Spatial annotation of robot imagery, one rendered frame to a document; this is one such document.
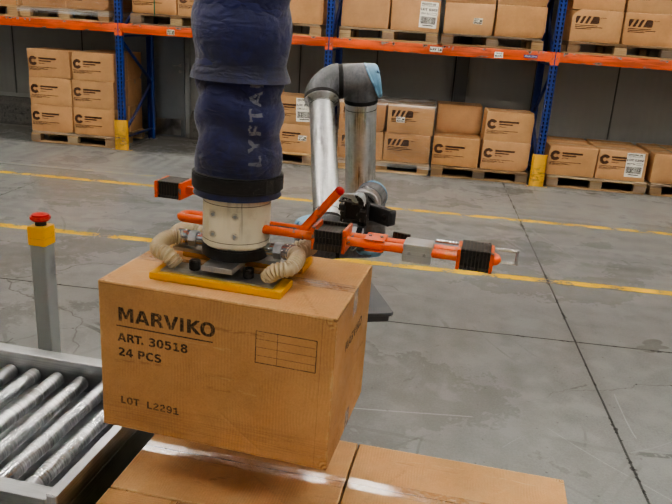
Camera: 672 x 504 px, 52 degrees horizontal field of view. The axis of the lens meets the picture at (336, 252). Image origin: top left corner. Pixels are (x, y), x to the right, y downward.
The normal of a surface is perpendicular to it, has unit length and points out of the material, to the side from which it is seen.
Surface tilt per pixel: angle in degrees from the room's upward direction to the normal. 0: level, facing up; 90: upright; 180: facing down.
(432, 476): 0
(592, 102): 90
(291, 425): 90
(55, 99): 93
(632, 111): 90
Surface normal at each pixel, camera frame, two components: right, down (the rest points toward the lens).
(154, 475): 0.06, -0.95
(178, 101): -0.14, 0.30
